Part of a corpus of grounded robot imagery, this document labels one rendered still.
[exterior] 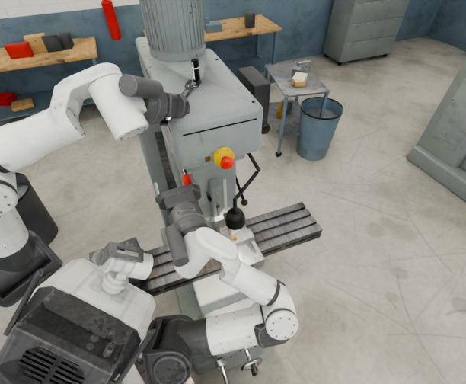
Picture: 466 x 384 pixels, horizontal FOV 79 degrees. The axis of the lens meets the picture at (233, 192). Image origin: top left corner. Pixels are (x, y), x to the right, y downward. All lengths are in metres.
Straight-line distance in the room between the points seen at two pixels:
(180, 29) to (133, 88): 0.56
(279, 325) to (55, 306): 0.49
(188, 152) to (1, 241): 0.45
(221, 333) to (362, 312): 1.96
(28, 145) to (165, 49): 0.63
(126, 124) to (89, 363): 0.44
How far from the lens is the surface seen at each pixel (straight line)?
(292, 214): 1.74
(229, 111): 0.77
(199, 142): 0.77
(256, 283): 0.70
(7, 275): 0.82
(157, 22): 1.05
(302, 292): 2.55
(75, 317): 0.72
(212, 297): 1.54
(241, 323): 0.76
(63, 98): 0.55
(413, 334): 2.72
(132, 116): 0.53
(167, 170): 1.58
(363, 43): 6.35
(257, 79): 1.32
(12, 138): 0.57
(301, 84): 3.35
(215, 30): 4.80
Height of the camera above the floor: 2.28
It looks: 47 degrees down
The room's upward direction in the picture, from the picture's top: 1 degrees counter-clockwise
